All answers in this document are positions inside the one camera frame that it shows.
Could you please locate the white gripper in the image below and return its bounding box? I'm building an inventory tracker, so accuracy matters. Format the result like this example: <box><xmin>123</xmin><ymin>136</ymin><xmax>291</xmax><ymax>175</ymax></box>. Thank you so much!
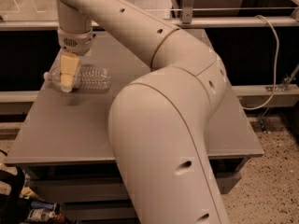
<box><xmin>57</xmin><ymin>28</ymin><xmax>93</xmax><ymax>92</ymax></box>

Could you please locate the clear plastic water bottle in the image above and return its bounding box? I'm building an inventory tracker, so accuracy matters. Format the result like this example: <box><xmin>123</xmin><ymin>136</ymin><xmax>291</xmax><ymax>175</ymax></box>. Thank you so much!
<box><xmin>44</xmin><ymin>65</ymin><xmax>111</xmax><ymax>92</ymax></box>

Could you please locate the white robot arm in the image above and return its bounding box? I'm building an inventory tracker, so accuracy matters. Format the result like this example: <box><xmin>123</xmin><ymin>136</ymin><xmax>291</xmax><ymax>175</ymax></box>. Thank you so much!
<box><xmin>58</xmin><ymin>0</ymin><xmax>229</xmax><ymax>224</ymax></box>

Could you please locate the small bottle on floor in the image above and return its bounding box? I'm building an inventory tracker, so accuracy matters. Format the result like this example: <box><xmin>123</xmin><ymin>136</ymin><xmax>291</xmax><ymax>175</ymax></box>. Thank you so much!
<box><xmin>26</xmin><ymin>208</ymin><xmax>56</xmax><ymax>222</ymax></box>

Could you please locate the grey drawer cabinet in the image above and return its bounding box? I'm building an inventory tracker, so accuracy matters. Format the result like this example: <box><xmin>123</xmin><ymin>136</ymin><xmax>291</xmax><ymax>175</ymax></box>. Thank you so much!
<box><xmin>7</xmin><ymin>32</ymin><xmax>263</xmax><ymax>224</ymax></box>

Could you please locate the lower grey drawer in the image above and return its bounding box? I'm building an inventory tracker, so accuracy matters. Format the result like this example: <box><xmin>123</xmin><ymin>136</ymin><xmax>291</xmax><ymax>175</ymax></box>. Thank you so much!
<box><xmin>62</xmin><ymin>200</ymin><xmax>136</xmax><ymax>221</ymax></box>

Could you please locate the grey drawer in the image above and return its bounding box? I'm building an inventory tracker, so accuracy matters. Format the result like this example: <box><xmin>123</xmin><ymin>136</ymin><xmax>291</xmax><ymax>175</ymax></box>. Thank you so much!
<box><xmin>62</xmin><ymin>200</ymin><xmax>136</xmax><ymax>221</ymax></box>
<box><xmin>29</xmin><ymin>172</ymin><xmax>242</xmax><ymax>203</ymax></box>

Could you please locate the black bag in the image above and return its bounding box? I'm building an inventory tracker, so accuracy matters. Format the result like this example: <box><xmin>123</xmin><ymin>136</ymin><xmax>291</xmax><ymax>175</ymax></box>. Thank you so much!
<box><xmin>0</xmin><ymin>149</ymin><xmax>32</xmax><ymax>224</ymax></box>

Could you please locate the upper grey drawer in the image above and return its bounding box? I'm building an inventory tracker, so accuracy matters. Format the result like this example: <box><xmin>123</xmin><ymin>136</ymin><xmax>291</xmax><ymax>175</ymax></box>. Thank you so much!
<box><xmin>29</xmin><ymin>172</ymin><xmax>242</xmax><ymax>203</ymax></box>

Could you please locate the metal railing frame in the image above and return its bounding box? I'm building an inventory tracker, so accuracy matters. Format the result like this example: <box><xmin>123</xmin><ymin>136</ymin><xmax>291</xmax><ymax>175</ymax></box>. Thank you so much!
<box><xmin>0</xmin><ymin>0</ymin><xmax>299</xmax><ymax>33</ymax></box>

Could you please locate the white cable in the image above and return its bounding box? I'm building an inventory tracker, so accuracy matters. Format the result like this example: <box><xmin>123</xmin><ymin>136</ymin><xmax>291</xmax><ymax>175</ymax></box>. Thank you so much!
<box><xmin>242</xmin><ymin>14</ymin><xmax>280</xmax><ymax>111</ymax></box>

